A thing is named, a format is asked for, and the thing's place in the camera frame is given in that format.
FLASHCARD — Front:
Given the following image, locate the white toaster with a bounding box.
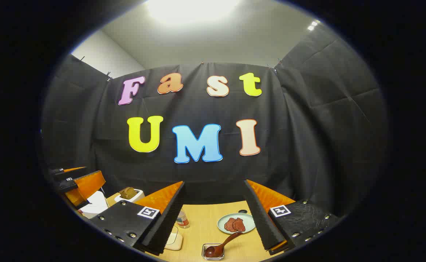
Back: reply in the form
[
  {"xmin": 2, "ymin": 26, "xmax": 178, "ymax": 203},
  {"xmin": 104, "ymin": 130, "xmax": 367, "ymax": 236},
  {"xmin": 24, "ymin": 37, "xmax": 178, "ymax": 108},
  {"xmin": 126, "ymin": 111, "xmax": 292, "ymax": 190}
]
[{"xmin": 114, "ymin": 188, "xmax": 145, "ymax": 203}]

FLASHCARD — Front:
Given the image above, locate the small glass chopstick holder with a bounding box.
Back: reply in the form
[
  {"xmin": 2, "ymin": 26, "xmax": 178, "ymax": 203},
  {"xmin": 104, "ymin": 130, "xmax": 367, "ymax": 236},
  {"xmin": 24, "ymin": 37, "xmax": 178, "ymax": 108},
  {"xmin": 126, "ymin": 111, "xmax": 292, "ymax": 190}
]
[{"xmin": 202, "ymin": 243, "xmax": 225, "ymax": 261}]

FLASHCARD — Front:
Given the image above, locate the clear plastic rice container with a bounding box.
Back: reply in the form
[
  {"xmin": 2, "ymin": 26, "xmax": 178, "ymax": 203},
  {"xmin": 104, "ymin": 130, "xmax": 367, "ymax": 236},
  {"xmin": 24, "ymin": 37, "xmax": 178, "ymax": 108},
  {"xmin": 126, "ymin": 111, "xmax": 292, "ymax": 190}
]
[{"xmin": 164, "ymin": 226, "xmax": 183, "ymax": 251}]

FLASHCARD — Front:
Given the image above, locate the light green plate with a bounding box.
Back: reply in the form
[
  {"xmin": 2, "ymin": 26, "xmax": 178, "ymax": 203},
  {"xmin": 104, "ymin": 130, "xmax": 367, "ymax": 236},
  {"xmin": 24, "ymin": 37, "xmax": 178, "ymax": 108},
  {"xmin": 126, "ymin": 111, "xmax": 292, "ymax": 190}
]
[{"xmin": 217, "ymin": 213, "xmax": 256, "ymax": 234}]

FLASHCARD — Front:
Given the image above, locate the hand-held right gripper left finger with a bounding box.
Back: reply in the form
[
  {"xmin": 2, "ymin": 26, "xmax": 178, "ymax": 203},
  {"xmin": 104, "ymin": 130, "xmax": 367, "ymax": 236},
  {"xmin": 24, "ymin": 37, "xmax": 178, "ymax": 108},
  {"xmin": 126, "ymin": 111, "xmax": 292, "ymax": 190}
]
[{"xmin": 89, "ymin": 181, "xmax": 187, "ymax": 256}]

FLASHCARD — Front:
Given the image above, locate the brown bread slice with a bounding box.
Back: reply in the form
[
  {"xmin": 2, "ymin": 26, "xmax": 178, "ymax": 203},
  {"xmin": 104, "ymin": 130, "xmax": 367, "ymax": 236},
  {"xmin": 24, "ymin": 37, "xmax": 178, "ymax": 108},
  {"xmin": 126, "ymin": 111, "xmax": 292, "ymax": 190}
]
[{"xmin": 119, "ymin": 187, "xmax": 138, "ymax": 200}]

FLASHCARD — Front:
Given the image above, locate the clear plastic bottle red label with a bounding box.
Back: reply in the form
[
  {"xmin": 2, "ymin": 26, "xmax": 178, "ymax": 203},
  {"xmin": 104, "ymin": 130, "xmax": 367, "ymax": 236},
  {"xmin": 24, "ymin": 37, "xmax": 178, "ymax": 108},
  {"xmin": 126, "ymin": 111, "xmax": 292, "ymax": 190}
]
[{"xmin": 176, "ymin": 210, "xmax": 190, "ymax": 229}]

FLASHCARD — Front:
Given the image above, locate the white rice cooker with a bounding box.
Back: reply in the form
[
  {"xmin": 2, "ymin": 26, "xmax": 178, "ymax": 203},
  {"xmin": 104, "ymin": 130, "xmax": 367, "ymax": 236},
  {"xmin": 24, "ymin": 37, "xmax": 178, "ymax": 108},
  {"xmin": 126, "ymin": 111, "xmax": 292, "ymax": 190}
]
[{"xmin": 79, "ymin": 191, "xmax": 110, "ymax": 219}]

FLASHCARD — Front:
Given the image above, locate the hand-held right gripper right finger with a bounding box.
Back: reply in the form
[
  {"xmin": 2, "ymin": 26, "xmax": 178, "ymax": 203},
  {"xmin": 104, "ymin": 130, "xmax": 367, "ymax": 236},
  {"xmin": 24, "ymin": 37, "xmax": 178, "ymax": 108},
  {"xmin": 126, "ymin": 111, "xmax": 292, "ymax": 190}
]
[{"xmin": 243, "ymin": 179, "xmax": 341, "ymax": 255}]

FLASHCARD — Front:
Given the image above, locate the dark wooden spoon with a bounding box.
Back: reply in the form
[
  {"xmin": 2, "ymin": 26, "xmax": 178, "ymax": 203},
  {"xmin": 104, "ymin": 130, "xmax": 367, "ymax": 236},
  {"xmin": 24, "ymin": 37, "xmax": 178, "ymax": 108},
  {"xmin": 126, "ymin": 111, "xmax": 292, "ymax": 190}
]
[{"xmin": 205, "ymin": 232, "xmax": 243, "ymax": 258}]

